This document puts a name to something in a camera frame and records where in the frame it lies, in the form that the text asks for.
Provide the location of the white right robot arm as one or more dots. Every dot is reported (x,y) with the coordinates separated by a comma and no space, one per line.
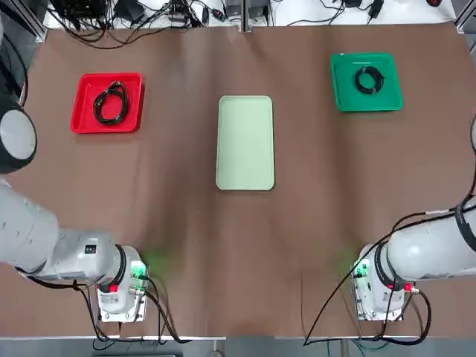
(420,249)

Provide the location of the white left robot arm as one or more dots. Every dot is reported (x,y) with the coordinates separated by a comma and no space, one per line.
(33,238)

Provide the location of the black power strip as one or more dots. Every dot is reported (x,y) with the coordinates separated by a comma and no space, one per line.
(82,7)

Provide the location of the black power adapter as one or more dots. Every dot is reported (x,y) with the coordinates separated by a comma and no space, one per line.
(375,8)

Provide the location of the pale mint plastic tray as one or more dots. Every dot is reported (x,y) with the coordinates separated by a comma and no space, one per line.
(245,145)

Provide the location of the silver aluminium frame post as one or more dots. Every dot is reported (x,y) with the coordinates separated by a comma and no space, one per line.
(245,15)

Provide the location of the red plastic tray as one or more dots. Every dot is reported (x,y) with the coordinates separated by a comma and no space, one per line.
(82,111)

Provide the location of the dark green plastic tray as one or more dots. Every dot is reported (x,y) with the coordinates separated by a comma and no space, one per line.
(342,96)

